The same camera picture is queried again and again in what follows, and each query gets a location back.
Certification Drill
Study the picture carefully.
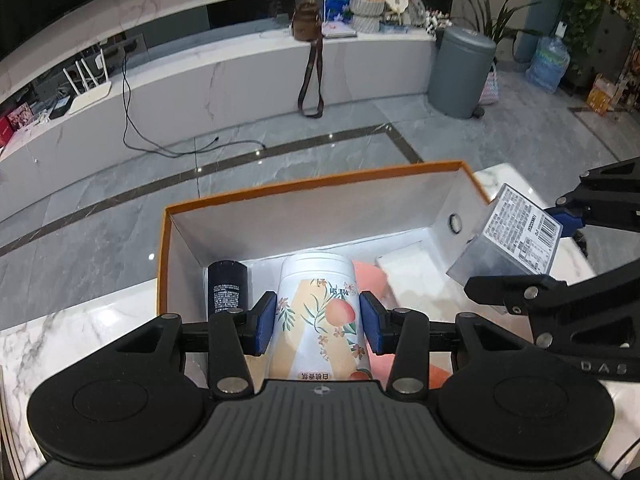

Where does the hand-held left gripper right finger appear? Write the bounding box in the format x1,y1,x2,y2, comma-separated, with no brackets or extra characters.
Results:
359,291,521,396

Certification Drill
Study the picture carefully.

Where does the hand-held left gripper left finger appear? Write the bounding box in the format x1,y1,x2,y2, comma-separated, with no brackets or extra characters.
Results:
117,291,278,398

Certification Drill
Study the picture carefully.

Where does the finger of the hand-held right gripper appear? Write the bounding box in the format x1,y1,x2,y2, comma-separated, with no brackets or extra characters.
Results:
464,260,640,356
545,157,640,237

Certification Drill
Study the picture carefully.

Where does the silver labelled box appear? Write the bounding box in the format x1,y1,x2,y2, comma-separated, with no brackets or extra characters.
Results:
446,183,562,306

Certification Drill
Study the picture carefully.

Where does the white peach print can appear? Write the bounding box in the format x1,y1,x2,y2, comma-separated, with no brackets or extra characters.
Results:
267,252,373,383

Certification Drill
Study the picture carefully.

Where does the orange cardboard box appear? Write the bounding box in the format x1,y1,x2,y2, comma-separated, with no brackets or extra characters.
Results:
157,160,493,396

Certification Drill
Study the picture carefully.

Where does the black bottle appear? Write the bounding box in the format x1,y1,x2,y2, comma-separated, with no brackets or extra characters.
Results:
207,260,249,318

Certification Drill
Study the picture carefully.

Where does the orange printed carton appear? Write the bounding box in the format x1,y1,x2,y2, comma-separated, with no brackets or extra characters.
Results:
585,74,626,113

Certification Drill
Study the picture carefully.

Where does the pink woven basket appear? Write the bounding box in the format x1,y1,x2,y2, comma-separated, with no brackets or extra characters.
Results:
480,62,501,106

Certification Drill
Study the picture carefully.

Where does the blue water bottle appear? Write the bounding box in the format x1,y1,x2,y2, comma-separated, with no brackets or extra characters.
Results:
525,35,571,95

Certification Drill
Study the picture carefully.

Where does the grey trash can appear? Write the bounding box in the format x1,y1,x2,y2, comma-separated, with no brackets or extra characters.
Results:
429,26,497,120

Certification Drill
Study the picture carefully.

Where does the long leaf plant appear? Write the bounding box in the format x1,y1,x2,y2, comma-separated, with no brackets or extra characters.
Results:
450,0,546,46

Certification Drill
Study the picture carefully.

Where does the marble television cabinet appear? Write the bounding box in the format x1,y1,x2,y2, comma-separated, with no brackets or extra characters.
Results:
0,10,441,201

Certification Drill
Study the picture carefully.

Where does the white router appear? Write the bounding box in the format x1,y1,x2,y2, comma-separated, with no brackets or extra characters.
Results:
62,45,113,116

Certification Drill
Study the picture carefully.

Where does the blue box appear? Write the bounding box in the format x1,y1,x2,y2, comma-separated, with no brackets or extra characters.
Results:
324,0,351,23

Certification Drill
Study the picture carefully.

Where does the pink patterned box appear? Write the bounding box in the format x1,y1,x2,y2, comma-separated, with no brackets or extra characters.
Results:
5,102,33,133

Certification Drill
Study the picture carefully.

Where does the black cable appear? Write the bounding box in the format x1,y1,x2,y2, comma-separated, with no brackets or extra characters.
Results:
121,50,223,153

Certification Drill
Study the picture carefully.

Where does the brown strap bag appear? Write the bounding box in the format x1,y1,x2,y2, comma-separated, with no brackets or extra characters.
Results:
291,0,326,118

